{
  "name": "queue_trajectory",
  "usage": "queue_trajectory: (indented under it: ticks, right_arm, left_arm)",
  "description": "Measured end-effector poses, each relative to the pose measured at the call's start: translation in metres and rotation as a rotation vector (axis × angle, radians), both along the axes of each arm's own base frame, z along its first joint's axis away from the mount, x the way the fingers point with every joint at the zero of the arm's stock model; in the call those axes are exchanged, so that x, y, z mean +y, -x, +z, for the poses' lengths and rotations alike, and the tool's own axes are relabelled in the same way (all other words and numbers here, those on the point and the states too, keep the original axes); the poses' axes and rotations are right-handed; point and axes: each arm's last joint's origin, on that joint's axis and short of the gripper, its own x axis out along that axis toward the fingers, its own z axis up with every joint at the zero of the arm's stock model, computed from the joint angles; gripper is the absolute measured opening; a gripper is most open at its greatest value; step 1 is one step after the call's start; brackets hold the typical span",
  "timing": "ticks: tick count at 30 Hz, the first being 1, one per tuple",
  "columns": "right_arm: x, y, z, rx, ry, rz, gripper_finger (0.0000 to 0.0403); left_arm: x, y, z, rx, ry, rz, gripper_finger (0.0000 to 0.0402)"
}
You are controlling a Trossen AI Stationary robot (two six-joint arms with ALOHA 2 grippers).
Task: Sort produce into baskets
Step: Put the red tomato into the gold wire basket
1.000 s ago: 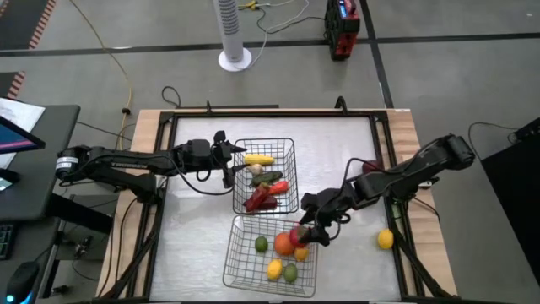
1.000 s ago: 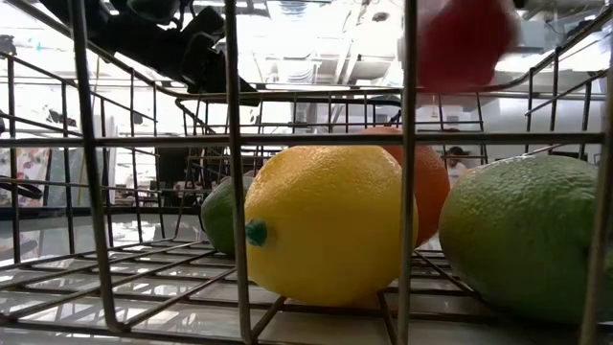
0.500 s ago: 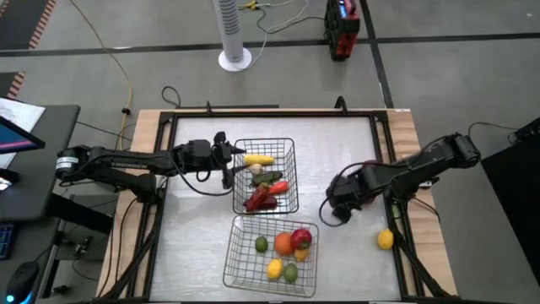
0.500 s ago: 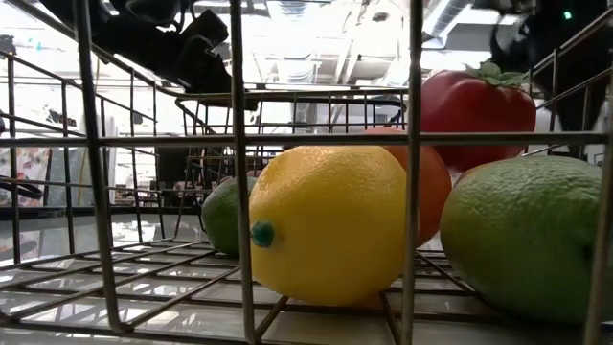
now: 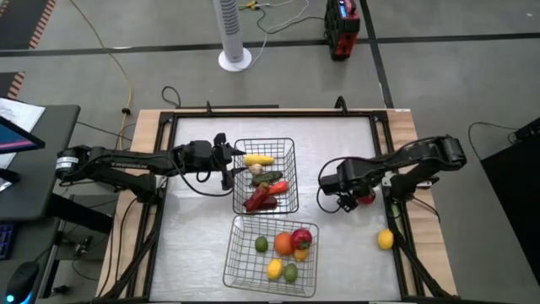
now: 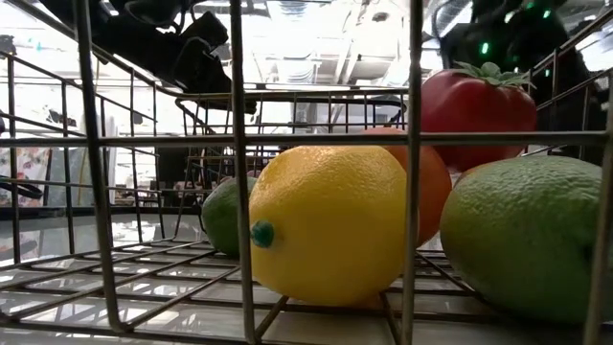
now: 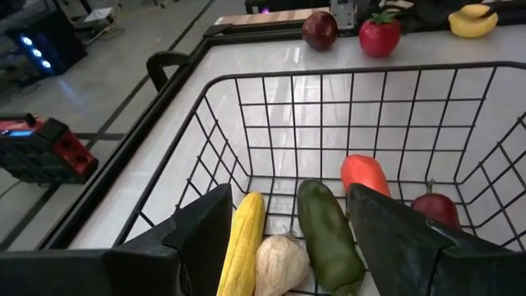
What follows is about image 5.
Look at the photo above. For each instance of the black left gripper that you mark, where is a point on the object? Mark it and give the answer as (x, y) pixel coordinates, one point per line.
(198, 156)

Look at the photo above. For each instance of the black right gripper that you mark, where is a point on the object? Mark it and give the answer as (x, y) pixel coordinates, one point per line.
(346, 177)

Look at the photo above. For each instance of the white garlic bulb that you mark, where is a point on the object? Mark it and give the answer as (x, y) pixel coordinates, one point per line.
(255, 169)

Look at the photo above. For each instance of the yellow corn cob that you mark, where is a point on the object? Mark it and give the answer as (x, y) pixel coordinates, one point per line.
(258, 160)

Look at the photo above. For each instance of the green cucumber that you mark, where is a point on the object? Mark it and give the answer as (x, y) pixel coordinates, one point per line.
(266, 178)

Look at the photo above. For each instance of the red chili pepper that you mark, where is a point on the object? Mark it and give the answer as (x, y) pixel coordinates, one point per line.
(257, 197)

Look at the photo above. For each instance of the orange carrot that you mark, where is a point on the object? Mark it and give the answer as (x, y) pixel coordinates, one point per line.
(279, 188)

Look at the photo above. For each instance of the yellow lemon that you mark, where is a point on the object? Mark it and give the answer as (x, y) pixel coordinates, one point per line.
(385, 239)
(274, 269)

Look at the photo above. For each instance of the purple eggplant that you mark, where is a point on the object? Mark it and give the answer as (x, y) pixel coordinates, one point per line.
(270, 204)

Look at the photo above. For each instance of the yellow-orange mango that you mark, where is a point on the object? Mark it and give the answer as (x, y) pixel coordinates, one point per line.
(301, 255)

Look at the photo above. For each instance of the orange fruit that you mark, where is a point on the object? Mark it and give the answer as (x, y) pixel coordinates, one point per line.
(282, 244)

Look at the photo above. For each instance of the green lime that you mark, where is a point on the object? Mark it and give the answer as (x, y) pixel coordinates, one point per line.
(261, 244)

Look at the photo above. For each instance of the green avocado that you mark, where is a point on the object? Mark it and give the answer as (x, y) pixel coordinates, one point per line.
(290, 273)

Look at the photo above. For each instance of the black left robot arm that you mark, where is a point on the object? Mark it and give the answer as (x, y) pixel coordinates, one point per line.
(126, 164)

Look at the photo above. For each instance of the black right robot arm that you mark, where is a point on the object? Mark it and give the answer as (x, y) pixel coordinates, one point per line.
(422, 154)

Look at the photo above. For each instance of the white tower fan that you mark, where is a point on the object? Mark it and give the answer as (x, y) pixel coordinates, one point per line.
(231, 34)

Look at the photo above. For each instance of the yellow plug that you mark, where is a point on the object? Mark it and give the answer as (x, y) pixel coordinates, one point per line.
(249, 5)

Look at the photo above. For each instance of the red and black power station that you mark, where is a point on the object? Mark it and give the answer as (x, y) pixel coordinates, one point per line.
(341, 29)

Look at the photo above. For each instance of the large black box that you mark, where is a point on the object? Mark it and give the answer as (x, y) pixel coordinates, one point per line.
(519, 202)

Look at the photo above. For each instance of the small black box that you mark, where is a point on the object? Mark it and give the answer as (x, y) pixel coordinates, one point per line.
(527, 130)

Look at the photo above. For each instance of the black desk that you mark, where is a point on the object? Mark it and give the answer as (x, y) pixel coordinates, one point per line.
(34, 186)

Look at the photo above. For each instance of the white paper sheet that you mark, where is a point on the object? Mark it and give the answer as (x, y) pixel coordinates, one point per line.
(21, 113)

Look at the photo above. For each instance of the computer monitor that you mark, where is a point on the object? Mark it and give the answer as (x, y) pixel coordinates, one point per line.
(17, 139)

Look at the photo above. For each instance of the black monitor stand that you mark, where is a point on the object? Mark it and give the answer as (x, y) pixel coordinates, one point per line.
(7, 179)

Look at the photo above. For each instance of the small black orange-edged floor mat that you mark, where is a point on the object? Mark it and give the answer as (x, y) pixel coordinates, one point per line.
(8, 84)

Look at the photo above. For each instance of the black keyboard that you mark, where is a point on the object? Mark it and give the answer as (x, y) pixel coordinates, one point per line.
(6, 241)

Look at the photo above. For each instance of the black computer mouse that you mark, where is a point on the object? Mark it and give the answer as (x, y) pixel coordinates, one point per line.
(21, 280)

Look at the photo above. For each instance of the large black orange-edged floor mat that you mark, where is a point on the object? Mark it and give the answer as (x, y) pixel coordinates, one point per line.
(21, 21)

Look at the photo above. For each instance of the black aluminium table frame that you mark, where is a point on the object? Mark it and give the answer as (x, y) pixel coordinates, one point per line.
(274, 113)

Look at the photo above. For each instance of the black frame clip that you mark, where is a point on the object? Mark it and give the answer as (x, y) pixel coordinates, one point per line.
(208, 108)
(341, 105)

